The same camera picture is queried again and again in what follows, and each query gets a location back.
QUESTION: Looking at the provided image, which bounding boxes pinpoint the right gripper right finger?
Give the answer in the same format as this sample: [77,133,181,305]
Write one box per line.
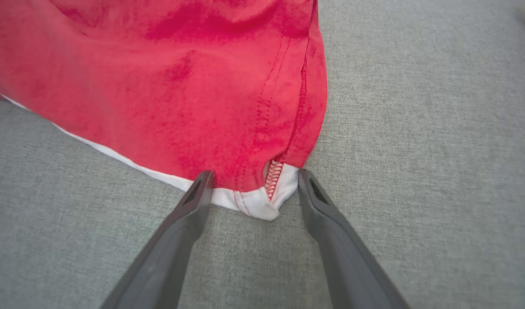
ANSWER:
[297,168,411,309]

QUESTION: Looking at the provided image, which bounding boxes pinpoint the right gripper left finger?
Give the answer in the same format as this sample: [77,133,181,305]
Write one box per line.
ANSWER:
[100,170,216,309]

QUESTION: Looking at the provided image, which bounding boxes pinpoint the red shorts with white hem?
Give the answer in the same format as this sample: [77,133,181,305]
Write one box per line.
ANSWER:
[0,0,328,221]

